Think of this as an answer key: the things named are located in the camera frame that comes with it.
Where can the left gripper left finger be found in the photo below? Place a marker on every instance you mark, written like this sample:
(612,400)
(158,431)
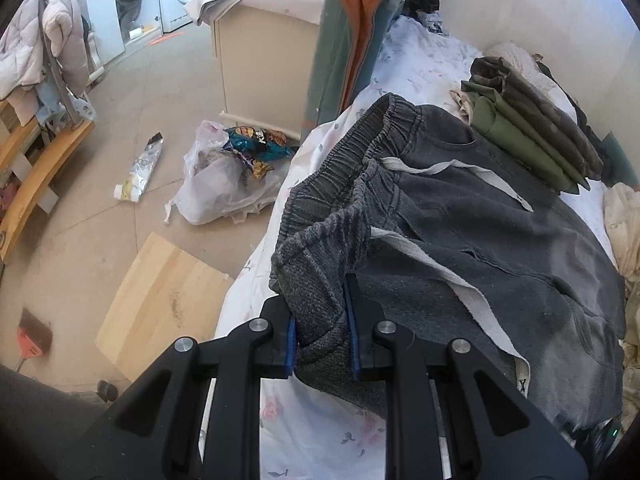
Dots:
(194,413)

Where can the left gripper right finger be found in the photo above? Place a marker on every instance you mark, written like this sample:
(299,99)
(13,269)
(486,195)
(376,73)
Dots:
(449,412)

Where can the dark grey pants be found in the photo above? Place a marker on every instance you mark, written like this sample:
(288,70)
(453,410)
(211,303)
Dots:
(453,239)

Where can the light wooden board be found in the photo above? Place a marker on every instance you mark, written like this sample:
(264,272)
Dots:
(166,294)

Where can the white floral bed sheet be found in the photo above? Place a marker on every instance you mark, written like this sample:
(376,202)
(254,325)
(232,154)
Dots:
(307,433)

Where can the orange dustpan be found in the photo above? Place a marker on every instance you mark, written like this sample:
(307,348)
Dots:
(34,338)

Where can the crumpled snack wrapper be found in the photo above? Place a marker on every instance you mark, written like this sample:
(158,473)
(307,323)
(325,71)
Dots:
(141,171)

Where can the white plastic trash bag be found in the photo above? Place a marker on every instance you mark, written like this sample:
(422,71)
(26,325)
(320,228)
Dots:
(231,172)

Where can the beige crumpled cloth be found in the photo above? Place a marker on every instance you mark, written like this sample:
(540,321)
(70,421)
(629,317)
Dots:
(622,224)

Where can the wooden shelf rack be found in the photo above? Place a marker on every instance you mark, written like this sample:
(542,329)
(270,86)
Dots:
(30,159)

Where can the folded olive green pants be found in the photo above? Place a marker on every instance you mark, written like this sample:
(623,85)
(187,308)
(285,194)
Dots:
(512,113)

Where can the cream bedside cabinet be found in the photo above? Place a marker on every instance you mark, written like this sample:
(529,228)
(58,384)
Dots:
(265,51)

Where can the pale pink puffer jacket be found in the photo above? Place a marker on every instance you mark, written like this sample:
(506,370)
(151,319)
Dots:
(58,22)

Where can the teal and orange garment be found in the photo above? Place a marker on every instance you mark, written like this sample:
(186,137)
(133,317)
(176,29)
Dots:
(351,33)

